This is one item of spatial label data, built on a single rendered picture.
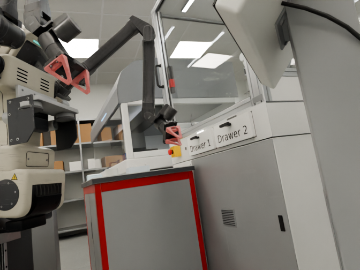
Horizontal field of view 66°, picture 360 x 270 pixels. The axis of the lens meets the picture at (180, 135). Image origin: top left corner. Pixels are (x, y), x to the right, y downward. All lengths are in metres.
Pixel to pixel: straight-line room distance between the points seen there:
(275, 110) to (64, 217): 4.87
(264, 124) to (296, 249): 0.48
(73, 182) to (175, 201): 4.12
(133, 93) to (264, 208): 1.54
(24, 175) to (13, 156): 0.08
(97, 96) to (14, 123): 4.86
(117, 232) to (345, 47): 1.27
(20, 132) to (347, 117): 0.94
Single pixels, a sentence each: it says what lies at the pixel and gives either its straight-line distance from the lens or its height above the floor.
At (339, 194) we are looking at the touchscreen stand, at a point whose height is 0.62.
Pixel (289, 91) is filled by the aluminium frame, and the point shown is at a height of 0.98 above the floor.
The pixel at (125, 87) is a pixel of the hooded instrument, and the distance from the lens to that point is 2.39.
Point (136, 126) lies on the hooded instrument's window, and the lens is 2.34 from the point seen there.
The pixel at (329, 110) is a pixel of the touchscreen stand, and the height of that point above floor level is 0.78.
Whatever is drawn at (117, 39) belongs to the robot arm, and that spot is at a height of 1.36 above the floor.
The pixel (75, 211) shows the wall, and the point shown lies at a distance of 5.61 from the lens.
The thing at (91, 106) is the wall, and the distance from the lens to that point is 5.84.
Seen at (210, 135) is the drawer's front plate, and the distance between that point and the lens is 1.47.
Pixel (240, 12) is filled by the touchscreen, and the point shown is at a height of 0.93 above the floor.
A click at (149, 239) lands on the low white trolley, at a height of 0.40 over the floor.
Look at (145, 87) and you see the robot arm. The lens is 1.32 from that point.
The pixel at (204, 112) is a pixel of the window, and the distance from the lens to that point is 1.58.
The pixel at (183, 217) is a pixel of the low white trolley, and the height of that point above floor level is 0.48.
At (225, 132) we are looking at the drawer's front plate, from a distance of 1.35.
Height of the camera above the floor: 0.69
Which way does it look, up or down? 9 degrees up
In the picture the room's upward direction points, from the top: 9 degrees counter-clockwise
